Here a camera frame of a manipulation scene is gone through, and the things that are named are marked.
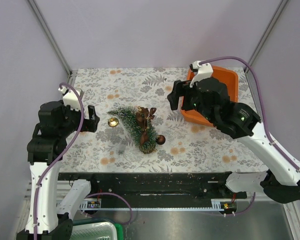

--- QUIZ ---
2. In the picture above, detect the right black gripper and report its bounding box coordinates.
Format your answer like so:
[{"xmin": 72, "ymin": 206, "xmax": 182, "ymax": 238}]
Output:
[{"xmin": 166, "ymin": 79, "xmax": 216, "ymax": 123}]

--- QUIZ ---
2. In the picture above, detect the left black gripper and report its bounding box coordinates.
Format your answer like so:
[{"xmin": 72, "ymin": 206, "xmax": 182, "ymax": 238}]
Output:
[{"xmin": 59, "ymin": 99, "xmax": 100, "ymax": 137}]

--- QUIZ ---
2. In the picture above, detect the small gold striped bauble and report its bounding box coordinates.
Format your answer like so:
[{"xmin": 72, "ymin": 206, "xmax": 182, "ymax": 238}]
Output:
[{"xmin": 107, "ymin": 117, "xmax": 119, "ymax": 128}]

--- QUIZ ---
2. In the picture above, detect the brown ribbon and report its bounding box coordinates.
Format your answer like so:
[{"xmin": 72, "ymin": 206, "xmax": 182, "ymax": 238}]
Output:
[{"xmin": 147, "ymin": 107, "xmax": 157, "ymax": 121}]

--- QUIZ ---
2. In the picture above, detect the clear led battery box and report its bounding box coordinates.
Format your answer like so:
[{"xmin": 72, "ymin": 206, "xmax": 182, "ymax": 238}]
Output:
[{"xmin": 117, "ymin": 143, "xmax": 127, "ymax": 155}]

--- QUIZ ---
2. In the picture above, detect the brown ribbon bow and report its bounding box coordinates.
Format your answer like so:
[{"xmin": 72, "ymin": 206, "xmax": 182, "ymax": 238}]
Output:
[{"xmin": 135, "ymin": 115, "xmax": 149, "ymax": 146}]

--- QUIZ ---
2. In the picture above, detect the orange plastic bin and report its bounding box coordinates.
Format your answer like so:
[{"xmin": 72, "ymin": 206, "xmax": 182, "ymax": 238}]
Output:
[{"xmin": 180, "ymin": 65, "xmax": 239, "ymax": 127}]

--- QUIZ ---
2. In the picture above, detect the small green christmas tree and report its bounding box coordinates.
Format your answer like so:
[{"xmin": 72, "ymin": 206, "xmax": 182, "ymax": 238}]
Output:
[{"xmin": 107, "ymin": 106, "xmax": 158, "ymax": 154}]

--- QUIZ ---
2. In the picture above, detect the dark brown bauble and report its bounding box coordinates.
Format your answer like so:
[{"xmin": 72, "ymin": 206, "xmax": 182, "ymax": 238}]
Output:
[{"xmin": 155, "ymin": 134, "xmax": 166, "ymax": 145}]

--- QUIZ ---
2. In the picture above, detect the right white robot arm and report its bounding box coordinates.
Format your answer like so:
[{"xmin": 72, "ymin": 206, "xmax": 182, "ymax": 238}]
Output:
[{"xmin": 167, "ymin": 77, "xmax": 300, "ymax": 204}]

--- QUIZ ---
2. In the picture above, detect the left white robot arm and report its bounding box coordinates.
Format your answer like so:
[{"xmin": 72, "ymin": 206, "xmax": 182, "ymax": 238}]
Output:
[{"xmin": 16, "ymin": 100, "xmax": 100, "ymax": 240}]

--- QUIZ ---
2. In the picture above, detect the floral patterned table mat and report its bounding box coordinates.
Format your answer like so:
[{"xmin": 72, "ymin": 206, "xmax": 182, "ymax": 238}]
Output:
[{"xmin": 60, "ymin": 67, "xmax": 266, "ymax": 173}]

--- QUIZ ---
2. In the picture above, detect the green plastic basket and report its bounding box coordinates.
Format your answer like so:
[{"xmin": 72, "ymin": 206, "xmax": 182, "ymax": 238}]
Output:
[{"xmin": 73, "ymin": 218, "xmax": 124, "ymax": 240}]

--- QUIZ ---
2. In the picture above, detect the white plastic basket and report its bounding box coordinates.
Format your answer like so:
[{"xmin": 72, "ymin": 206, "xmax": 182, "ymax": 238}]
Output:
[{"xmin": 70, "ymin": 221, "xmax": 118, "ymax": 240}]

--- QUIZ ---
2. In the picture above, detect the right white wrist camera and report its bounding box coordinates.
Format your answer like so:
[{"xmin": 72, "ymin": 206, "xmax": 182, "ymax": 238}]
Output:
[{"xmin": 189, "ymin": 60, "xmax": 214, "ymax": 88}]

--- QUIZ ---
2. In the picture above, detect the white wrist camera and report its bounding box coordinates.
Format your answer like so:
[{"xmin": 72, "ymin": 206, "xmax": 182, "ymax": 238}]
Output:
[
  {"xmin": 58, "ymin": 86, "xmax": 81, "ymax": 111},
  {"xmin": 189, "ymin": 60, "xmax": 214, "ymax": 88}
]

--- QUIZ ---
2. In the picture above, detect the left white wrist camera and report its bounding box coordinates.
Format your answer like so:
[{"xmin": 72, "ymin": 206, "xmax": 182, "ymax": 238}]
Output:
[{"xmin": 58, "ymin": 86, "xmax": 81, "ymax": 111}]

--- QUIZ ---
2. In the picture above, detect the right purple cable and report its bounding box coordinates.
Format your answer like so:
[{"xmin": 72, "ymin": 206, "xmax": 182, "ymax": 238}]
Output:
[{"xmin": 199, "ymin": 56, "xmax": 300, "ymax": 217}]

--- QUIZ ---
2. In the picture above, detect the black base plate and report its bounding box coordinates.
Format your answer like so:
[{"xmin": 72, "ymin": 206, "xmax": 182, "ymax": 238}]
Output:
[{"xmin": 58, "ymin": 172, "xmax": 247, "ymax": 202}]

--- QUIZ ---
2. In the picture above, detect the white slotted cable duct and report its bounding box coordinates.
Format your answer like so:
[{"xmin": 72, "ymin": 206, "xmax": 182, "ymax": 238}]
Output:
[{"xmin": 79, "ymin": 197, "xmax": 224, "ymax": 212}]

